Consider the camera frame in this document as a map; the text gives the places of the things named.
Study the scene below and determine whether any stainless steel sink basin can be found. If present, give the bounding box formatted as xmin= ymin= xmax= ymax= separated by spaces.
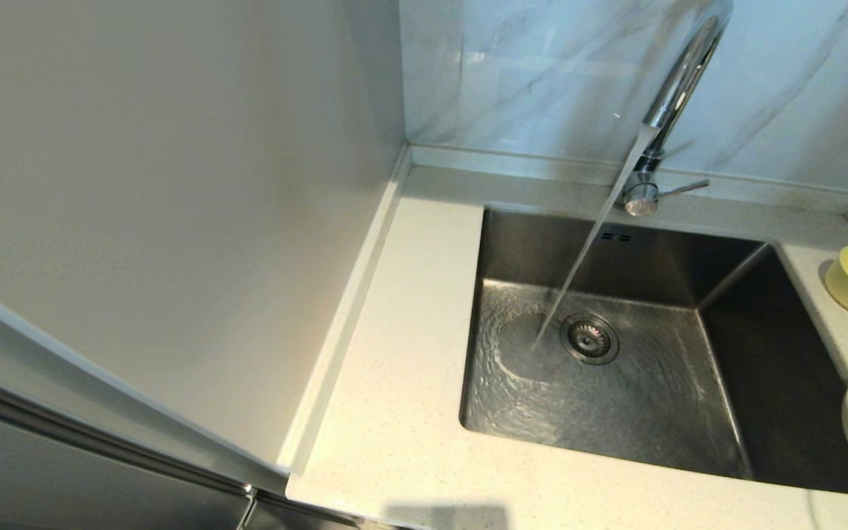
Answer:
xmin=459 ymin=206 xmax=848 ymax=495

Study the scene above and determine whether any chrome gooseneck kitchen faucet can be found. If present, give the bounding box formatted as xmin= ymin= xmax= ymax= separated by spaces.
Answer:
xmin=614 ymin=0 xmax=735 ymax=218

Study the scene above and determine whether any round metal drain strainer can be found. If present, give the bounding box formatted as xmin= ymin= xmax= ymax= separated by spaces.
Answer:
xmin=560 ymin=314 xmax=621 ymax=366

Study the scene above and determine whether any metal appliance handle bar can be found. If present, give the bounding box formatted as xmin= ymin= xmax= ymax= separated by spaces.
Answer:
xmin=0 ymin=367 xmax=259 ymax=530

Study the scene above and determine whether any chrome faucet lever handle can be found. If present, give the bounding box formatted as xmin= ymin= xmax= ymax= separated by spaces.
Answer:
xmin=658 ymin=179 xmax=712 ymax=199

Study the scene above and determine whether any white tall side panel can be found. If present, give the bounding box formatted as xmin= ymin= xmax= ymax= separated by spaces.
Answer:
xmin=0 ymin=0 xmax=411 ymax=476

